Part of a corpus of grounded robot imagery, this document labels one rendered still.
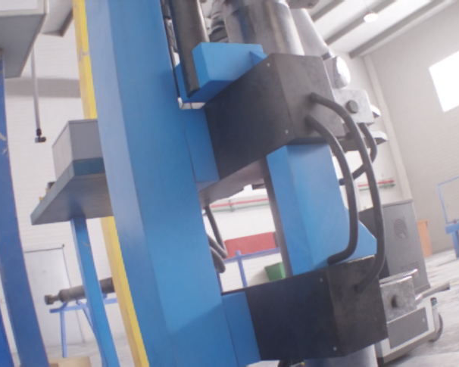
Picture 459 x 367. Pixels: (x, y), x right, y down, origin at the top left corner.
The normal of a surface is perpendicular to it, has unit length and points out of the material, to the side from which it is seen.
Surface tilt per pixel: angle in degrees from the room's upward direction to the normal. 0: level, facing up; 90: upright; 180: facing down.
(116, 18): 90
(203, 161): 90
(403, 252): 90
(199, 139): 90
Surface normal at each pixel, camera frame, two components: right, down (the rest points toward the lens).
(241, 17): -0.56, -0.03
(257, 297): -0.84, 0.09
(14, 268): 0.50, -0.26
